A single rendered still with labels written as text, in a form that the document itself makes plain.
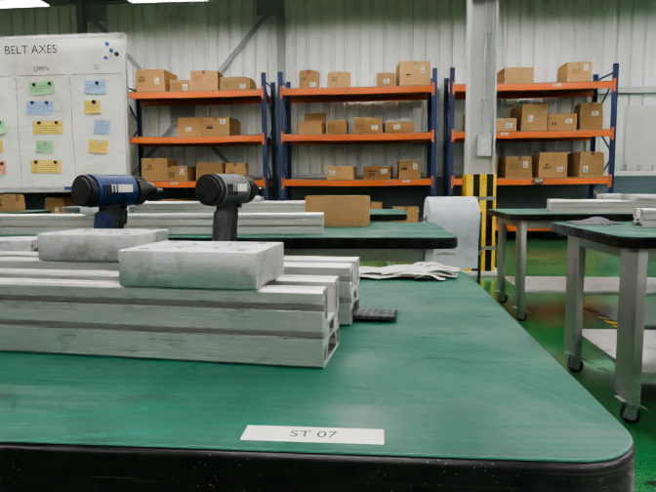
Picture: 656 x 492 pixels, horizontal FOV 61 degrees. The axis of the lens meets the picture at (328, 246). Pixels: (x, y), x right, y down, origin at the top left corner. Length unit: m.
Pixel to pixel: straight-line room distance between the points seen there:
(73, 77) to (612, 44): 10.05
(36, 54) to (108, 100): 0.55
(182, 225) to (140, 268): 1.77
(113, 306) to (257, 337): 0.17
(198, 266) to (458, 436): 0.32
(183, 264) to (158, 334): 0.09
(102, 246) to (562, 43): 11.39
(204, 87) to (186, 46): 1.54
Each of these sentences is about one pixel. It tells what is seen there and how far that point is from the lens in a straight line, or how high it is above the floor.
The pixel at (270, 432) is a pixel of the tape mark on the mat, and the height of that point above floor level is 0.78.
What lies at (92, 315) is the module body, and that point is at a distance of 0.70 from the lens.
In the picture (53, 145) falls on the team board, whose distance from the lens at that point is 4.12.
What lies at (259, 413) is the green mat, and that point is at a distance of 0.51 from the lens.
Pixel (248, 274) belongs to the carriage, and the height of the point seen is 0.88.
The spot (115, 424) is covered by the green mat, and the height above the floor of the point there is 0.78.
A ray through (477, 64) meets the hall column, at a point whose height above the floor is 2.28.
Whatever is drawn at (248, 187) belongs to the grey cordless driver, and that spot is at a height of 0.97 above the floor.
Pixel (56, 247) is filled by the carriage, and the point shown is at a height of 0.88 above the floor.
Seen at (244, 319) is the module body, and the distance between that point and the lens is 0.62.
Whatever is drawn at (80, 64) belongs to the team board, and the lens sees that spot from 4.08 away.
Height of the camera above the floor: 0.97
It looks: 6 degrees down
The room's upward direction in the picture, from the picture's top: straight up
